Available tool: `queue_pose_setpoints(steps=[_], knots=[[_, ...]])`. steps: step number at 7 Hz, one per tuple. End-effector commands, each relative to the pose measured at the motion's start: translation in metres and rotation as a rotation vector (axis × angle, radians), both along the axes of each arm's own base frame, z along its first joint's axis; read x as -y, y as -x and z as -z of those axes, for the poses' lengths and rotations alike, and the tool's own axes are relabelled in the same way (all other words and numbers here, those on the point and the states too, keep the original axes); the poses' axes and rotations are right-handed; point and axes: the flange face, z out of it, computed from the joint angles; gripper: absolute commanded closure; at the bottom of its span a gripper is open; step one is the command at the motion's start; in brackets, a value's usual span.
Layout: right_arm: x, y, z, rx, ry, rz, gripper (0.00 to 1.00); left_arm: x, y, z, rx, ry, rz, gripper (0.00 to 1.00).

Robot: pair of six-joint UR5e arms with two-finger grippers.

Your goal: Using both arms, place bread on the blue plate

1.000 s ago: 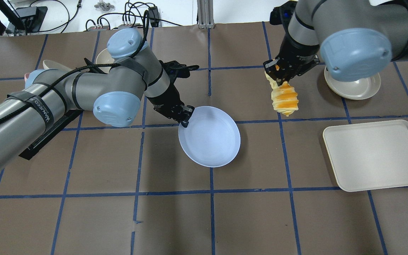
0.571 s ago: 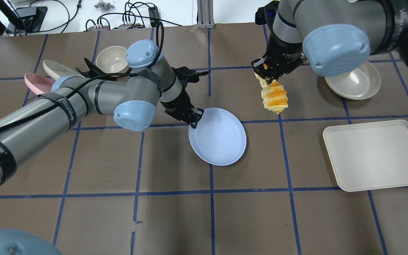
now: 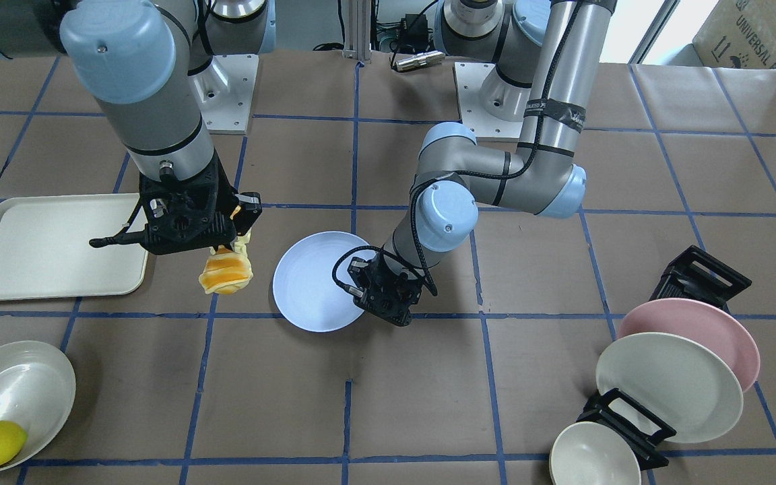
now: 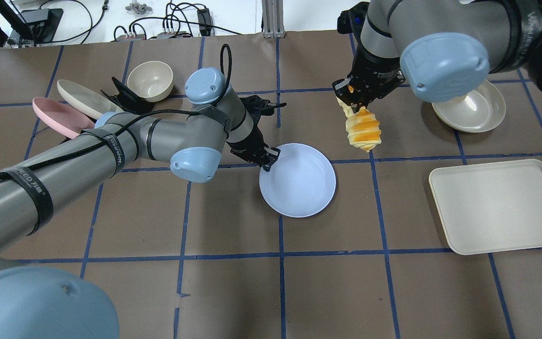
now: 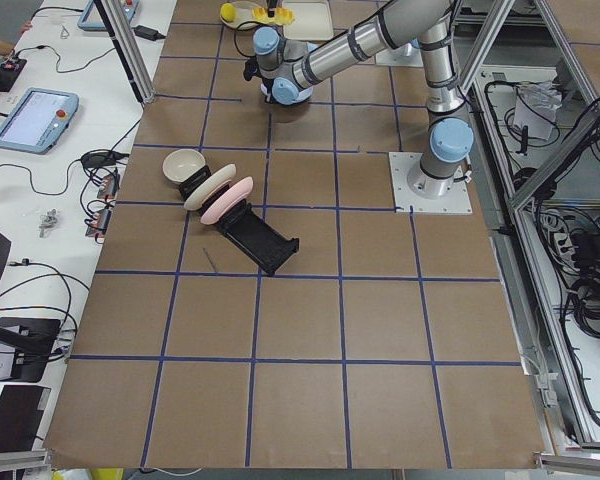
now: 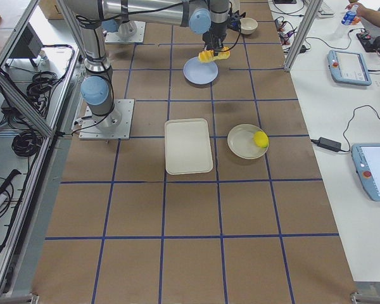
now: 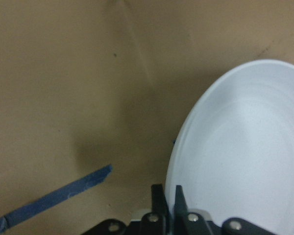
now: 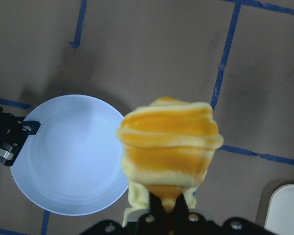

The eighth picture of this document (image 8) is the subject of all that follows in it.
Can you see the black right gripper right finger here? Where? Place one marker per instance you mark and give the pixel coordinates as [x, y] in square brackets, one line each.
[187, 222]

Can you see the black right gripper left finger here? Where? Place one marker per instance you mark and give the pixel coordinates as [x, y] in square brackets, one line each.
[154, 222]

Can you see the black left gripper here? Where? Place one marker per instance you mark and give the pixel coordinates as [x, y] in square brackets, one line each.
[12, 136]

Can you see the blue plate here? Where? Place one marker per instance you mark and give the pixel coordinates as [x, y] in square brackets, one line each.
[72, 165]

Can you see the cream rectangular tray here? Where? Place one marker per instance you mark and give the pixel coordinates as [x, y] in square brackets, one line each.
[280, 215]

